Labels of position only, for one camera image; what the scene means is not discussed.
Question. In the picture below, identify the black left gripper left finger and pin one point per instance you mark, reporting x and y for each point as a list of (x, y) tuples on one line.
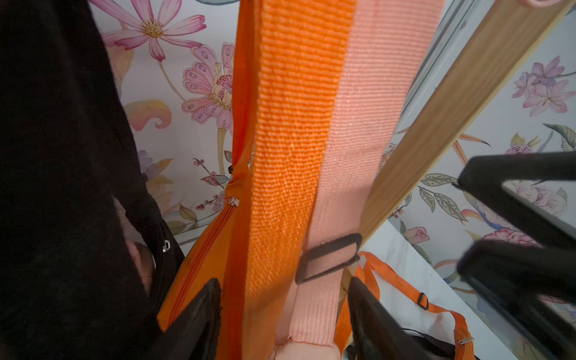
[(195, 333)]

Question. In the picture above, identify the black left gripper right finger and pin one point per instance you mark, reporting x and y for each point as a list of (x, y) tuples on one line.
[(368, 316)]

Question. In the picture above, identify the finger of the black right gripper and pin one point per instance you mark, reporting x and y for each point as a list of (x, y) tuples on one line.
[(513, 188), (513, 278)]

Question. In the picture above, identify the black waist bag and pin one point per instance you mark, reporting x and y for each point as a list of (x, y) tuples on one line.
[(69, 287), (427, 346)]

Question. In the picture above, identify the pink waist bag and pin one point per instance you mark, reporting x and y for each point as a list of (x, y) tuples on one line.
[(387, 43)]

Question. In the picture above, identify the orange waist bag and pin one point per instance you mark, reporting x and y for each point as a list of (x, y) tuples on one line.
[(289, 57), (415, 301)]

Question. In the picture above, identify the wooden hanging rack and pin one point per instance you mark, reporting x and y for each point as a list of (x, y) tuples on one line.
[(511, 91)]

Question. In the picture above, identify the aluminium corner post right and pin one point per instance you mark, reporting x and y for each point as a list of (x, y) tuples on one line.
[(440, 56)]

